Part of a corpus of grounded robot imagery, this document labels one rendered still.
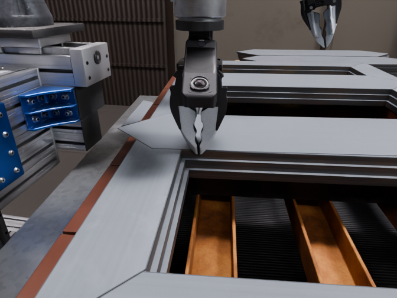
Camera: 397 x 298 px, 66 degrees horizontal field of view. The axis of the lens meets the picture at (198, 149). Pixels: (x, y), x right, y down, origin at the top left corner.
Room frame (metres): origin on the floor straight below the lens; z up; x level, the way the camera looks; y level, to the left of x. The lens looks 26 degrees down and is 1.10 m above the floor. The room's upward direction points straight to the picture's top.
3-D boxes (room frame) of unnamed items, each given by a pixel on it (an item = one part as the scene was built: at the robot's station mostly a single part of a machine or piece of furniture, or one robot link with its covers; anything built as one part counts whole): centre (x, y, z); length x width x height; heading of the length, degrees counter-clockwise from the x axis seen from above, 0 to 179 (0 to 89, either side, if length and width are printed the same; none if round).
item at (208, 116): (0.48, -0.02, 0.90); 0.06 x 0.03 x 0.09; 175
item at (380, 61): (1.54, -0.59, 0.82); 0.80 x 0.40 x 0.06; 85
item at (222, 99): (0.46, -0.02, 0.95); 0.05 x 0.02 x 0.09; 85
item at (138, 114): (1.13, 0.18, 0.70); 0.39 x 0.12 x 0.04; 175
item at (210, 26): (0.49, 0.00, 1.01); 0.09 x 0.08 x 0.12; 175
